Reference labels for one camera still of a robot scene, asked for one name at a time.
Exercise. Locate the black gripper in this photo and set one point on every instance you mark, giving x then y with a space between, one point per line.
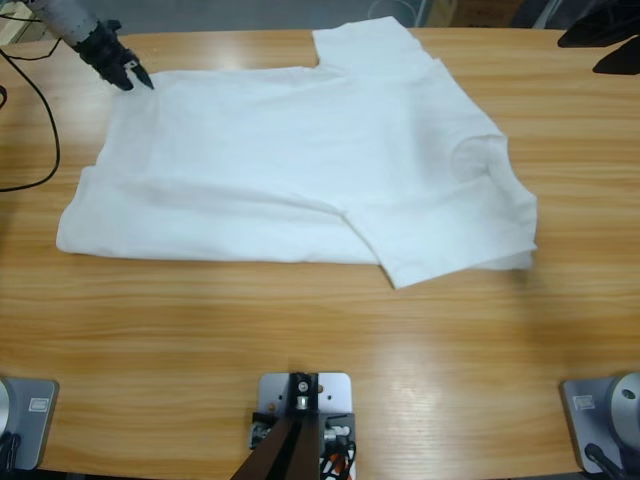
105 52

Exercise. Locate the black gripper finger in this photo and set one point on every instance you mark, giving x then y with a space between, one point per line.
620 60
605 32

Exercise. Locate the white t-shirt with black print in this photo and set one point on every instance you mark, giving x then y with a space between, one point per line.
300 165

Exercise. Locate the silver arm base disc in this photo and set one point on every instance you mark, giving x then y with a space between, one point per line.
627 405
4 405

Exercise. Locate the pale cardboard box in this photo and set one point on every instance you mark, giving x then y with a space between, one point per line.
17 35

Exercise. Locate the brown cardboard box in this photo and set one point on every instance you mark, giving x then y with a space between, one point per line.
475 12

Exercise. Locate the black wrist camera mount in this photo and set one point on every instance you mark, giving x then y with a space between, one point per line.
114 25

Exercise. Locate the grey metal frame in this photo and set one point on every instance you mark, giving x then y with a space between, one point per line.
545 12

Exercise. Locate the grey base plate label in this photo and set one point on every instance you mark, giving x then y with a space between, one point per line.
584 401
39 403

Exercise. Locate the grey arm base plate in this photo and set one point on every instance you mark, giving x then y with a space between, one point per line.
35 430
580 425

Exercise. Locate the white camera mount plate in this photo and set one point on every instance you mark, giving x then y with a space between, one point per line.
335 395

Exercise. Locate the black post clamp bracket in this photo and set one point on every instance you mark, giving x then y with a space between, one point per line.
342 417

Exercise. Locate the dark camera post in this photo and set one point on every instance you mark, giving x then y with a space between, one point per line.
280 450

